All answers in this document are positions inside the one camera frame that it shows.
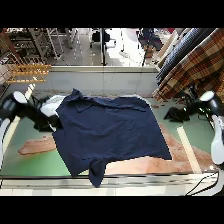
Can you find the navy polo shirt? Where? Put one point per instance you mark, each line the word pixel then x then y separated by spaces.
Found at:
pixel 110 130

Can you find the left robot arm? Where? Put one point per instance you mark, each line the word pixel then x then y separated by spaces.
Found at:
pixel 16 106

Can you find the silver frame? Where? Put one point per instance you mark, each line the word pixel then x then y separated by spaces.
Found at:
pixel 140 185

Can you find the white garment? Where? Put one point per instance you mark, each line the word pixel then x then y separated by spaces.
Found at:
pixel 51 105

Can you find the brown checked shirt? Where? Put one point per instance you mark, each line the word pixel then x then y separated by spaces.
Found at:
pixel 200 63

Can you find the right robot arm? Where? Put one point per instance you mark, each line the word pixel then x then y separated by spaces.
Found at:
pixel 216 140

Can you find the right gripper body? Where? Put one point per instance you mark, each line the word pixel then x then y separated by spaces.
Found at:
pixel 176 115

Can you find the blue checked shirt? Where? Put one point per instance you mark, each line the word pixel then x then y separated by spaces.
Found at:
pixel 181 50

